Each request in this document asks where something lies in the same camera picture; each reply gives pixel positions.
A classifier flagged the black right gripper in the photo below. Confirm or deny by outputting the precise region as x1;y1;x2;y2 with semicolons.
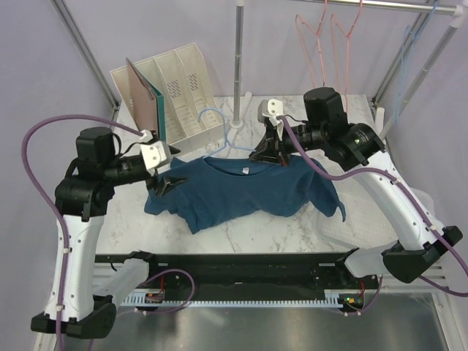
249;120;327;167

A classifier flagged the blue wire hanger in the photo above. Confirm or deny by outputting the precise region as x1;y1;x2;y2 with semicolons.
388;1;439;127
198;107;254;159

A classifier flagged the blue t shirt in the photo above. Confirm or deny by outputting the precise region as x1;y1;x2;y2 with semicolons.
144;156;346;234

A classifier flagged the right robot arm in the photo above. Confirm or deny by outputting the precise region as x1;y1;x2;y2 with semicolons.
249;87;467;288

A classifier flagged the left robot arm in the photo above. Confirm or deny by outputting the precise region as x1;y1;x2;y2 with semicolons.
31;127;184;339

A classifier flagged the white clothes rack foot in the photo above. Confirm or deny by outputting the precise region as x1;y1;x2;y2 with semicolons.
222;91;253;150

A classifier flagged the white plastic file organizer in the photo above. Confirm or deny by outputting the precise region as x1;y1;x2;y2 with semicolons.
110;43;228;154

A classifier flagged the teal folder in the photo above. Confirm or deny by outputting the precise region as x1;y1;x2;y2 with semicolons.
148;80;167;141

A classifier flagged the brown cardboard folder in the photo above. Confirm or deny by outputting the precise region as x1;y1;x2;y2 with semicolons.
126;58;159;132

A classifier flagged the white plastic laundry basket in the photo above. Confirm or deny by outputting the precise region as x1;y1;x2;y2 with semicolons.
316;182;436;271

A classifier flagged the metal clothes rack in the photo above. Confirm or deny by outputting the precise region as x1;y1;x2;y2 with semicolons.
229;0;461;147

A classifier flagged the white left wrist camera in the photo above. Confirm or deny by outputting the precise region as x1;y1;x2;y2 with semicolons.
140;129;173;174

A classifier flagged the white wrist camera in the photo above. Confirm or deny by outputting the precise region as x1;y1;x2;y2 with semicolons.
140;129;173;174
257;99;284;140

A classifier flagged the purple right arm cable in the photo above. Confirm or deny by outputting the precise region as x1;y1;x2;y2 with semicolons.
279;115;468;297

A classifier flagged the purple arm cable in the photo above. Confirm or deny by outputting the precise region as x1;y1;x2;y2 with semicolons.
279;115;468;297
20;114;147;351

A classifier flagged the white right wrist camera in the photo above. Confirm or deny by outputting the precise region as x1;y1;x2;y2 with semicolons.
257;99;284;140

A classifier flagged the pink wire hanger left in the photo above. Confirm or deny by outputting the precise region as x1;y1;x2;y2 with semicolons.
294;1;328;88

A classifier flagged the pink wire hanger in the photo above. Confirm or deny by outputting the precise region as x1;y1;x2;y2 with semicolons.
294;1;328;88
330;1;363;112

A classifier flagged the pink wire hanger right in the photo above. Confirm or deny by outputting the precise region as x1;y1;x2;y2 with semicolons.
330;1;363;112

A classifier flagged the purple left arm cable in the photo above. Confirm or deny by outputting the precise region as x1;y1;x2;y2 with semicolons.
20;114;147;351

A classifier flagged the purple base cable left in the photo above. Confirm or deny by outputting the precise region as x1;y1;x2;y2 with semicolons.
124;268;198;316

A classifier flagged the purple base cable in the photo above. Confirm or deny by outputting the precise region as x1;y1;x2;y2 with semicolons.
124;268;198;316
339;268;385;317

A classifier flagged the white slotted cable duct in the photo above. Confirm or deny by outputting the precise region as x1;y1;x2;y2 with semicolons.
121;291;343;309

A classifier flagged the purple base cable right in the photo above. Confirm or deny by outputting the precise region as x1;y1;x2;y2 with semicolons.
339;268;385;317

